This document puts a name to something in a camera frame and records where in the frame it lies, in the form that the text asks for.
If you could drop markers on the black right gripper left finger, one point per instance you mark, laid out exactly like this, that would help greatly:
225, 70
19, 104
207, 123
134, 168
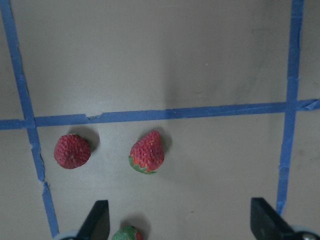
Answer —
97, 224

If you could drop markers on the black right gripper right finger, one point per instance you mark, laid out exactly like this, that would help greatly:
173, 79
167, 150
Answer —
266, 224

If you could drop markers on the green-topped red strawberry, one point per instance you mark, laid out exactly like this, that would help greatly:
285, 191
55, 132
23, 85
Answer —
128, 233

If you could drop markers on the pointed red strawberry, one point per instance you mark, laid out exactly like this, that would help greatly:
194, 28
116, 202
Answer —
147, 154

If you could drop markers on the round red strawberry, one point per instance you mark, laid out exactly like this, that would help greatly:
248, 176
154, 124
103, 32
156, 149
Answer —
72, 151

